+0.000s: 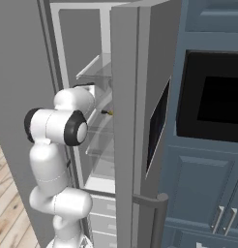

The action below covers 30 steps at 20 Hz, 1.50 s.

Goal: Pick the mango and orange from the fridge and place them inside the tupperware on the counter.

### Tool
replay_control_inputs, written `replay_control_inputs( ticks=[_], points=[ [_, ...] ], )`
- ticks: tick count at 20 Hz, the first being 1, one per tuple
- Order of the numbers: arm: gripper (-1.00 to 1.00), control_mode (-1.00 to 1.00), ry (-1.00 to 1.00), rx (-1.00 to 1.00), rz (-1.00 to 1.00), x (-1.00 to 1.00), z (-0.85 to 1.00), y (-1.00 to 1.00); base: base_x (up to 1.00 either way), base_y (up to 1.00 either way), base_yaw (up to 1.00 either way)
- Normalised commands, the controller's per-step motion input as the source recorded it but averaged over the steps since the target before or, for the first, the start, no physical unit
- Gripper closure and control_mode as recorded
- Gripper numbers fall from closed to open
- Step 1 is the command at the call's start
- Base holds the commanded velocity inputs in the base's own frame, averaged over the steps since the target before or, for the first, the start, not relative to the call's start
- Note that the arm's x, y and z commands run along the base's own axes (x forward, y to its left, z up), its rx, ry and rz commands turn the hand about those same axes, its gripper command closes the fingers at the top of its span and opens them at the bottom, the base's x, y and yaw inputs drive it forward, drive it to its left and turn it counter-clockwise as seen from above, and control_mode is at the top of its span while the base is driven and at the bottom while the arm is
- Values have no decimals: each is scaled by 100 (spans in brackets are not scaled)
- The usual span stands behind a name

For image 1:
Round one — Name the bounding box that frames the grey fridge door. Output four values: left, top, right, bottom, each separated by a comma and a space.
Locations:
109, 0, 183, 248

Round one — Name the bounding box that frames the black built-in oven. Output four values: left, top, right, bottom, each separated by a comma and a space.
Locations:
175, 49, 238, 143

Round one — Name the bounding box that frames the blue cupboard unit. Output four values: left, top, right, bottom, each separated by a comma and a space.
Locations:
158, 0, 238, 248

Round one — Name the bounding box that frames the white fridge drawer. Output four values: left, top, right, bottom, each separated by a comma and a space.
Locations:
89, 193, 117, 218
87, 212, 118, 248

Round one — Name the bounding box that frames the clear glass fridge shelf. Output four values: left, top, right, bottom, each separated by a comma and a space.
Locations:
84, 125, 116, 163
74, 52, 112, 80

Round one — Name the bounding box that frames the silver drawer handle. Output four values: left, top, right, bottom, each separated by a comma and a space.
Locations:
195, 241, 216, 248

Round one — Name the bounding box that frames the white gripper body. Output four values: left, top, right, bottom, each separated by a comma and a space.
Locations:
93, 82, 113, 111

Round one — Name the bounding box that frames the grey fridge door handle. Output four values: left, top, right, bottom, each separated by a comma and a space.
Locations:
132, 192, 169, 248

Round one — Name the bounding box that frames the grey fridge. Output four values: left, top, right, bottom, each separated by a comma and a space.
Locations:
0, 0, 132, 248

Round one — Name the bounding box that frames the silver cupboard handle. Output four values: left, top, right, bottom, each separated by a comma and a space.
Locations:
223, 207, 238, 237
212, 205, 225, 235

